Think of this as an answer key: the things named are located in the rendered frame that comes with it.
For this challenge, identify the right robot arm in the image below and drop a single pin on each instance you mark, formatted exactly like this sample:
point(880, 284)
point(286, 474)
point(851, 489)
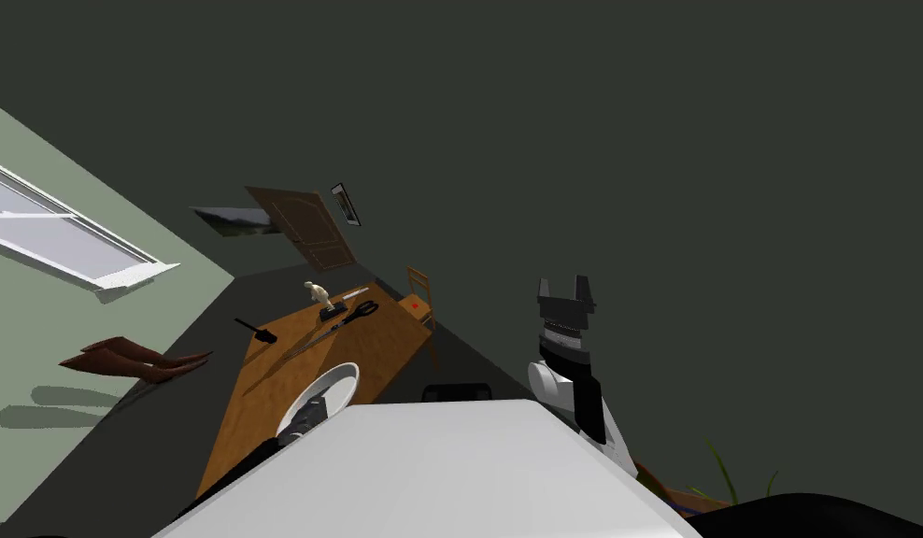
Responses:
point(585, 403)

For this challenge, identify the white framed window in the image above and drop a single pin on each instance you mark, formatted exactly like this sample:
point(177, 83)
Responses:
point(58, 239)

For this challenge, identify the landscape wall picture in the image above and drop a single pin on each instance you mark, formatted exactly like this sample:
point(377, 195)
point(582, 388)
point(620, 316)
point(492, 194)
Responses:
point(241, 220)

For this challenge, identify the black spatula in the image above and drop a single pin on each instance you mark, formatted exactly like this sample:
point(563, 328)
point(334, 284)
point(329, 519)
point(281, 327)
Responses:
point(263, 334)

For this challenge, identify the white figurine on black base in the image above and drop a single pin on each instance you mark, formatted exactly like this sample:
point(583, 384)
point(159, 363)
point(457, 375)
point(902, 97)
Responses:
point(321, 293)

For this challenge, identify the white bowl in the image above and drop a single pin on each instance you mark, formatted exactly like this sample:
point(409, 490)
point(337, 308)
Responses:
point(340, 388)

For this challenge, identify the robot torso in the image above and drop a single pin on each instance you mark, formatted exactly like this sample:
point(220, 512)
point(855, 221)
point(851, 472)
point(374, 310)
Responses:
point(431, 471)

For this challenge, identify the black framed wall picture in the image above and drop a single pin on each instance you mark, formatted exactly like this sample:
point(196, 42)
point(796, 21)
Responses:
point(346, 204)

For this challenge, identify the brown wooden table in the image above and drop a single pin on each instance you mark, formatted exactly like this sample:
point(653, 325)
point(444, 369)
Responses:
point(372, 351)

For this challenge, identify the brown door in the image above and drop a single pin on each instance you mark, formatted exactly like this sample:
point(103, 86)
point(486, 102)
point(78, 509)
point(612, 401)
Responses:
point(308, 224)

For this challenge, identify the green potted plant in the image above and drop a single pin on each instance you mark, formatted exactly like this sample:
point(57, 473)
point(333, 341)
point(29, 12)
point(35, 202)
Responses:
point(693, 497)

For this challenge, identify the brown wall shelves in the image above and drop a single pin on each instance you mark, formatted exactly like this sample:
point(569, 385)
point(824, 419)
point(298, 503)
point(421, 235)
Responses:
point(133, 362)

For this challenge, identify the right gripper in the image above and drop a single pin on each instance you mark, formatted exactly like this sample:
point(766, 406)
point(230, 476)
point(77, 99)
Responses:
point(566, 310)

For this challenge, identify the black scissors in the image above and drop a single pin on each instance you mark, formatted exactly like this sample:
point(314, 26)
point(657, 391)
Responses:
point(357, 312)

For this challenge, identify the wooden chair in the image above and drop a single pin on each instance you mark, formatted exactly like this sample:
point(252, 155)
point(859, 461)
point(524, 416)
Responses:
point(418, 299)

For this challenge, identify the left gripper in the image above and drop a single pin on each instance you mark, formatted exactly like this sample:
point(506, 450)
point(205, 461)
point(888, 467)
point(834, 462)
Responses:
point(308, 417)

